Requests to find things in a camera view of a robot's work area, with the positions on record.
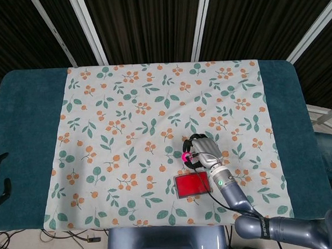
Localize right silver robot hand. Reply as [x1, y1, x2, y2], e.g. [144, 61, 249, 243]
[180, 131, 224, 172]

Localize blue-grey robot torso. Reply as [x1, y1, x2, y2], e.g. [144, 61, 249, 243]
[104, 221, 229, 249]

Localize floor cables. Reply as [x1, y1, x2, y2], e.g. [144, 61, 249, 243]
[0, 224, 109, 249]

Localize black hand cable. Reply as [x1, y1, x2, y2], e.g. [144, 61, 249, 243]
[190, 149, 262, 222]

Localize teal table mat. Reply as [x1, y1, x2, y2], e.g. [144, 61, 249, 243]
[0, 50, 332, 241]

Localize red rectangular tray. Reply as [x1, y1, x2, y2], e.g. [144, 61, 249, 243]
[173, 171, 213, 198]

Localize white metal frame post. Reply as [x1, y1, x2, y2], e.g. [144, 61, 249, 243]
[188, 0, 217, 61]
[30, 0, 77, 69]
[68, 0, 109, 68]
[282, 0, 332, 64]

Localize floral patterned cloth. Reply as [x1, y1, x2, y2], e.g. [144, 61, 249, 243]
[34, 54, 296, 238]

